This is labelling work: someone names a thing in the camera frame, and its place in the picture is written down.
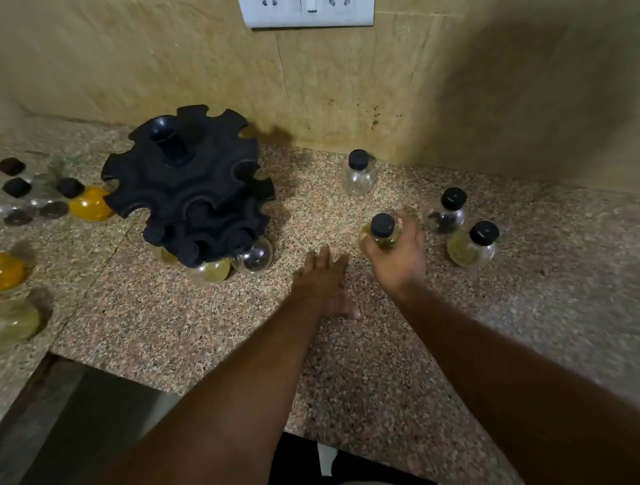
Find person's right hand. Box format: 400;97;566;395
361;208;427;296

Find person's left hand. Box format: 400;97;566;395
291;245;362;321

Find yellowish spice jar black cap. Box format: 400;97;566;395
358;213;401;253

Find person's right forearm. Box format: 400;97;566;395
394;281;640;485

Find person's left forearm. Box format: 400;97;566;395
92;295;333;485

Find clear round jar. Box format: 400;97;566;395
231;236;274;274

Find empty clear jar black cap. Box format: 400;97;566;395
342;149;377;197

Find dark spice jar black cap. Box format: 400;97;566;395
422;187;468;236

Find pale green spice jar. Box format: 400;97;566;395
446;221;500;269

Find person's black clothing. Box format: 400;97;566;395
268;432;438;485

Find black rotating spice rack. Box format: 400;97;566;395
101;104;276;268

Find yellow turmeric jar black cap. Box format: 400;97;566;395
56;177;116;223

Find clear jar dark contents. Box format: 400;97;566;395
31;198;70;220
0;203;35;228

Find pale yellow spice jar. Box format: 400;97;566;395
0;297;42;346

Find orange spice jar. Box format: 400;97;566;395
0;251;28;292

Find white wall socket plate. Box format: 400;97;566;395
238;0;376;30

